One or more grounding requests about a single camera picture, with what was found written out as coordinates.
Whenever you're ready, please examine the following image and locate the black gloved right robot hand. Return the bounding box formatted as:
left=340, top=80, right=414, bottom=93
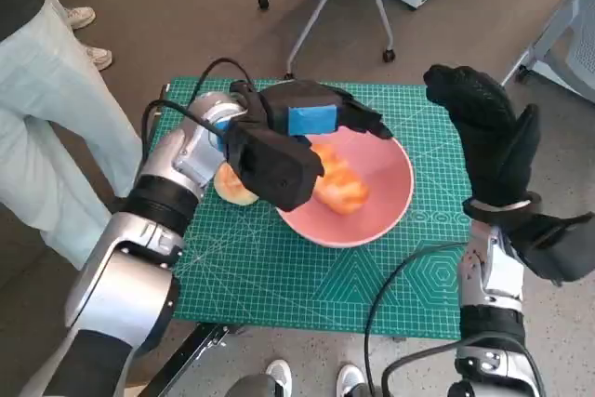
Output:
left=422, top=63, right=543, bottom=207

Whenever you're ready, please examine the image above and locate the green cutting mat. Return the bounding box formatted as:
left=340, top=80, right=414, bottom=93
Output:
left=125, top=75, right=473, bottom=341

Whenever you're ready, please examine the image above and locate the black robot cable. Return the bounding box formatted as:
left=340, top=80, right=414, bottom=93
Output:
left=140, top=57, right=256, bottom=156
left=364, top=241, right=466, bottom=397

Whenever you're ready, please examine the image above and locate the long braided toy bread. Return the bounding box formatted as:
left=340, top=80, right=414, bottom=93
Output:
left=309, top=143, right=371, bottom=217

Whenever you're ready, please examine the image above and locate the white shoe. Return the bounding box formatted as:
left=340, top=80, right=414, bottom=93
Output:
left=337, top=364, right=365, bottom=391
left=265, top=359, right=293, bottom=397

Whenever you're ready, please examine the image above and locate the person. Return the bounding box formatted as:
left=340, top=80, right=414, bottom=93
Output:
left=64, top=6, right=114, bottom=72
left=0, top=0, right=143, bottom=271

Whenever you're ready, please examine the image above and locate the round toy bread bun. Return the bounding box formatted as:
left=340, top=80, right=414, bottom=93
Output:
left=213, top=162, right=259, bottom=206

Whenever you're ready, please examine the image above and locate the black table edge rail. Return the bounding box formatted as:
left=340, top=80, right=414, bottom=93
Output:
left=151, top=83, right=171, bottom=138

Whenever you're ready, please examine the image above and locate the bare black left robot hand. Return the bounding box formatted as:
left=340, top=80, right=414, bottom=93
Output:
left=258, top=79, right=394, bottom=148

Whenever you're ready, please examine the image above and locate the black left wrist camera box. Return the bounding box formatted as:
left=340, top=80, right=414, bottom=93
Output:
left=225, top=116, right=325, bottom=213

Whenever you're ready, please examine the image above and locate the black table frame bracket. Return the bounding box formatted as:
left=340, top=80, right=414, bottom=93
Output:
left=141, top=322, right=247, bottom=397

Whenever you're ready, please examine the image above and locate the pink bowl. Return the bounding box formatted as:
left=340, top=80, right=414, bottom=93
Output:
left=276, top=126, right=415, bottom=249

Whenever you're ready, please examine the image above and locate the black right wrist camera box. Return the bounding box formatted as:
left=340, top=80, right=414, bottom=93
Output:
left=509, top=213, right=595, bottom=285

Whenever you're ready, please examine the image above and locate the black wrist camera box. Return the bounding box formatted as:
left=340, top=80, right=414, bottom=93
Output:
left=225, top=116, right=325, bottom=213
left=509, top=213, right=595, bottom=285

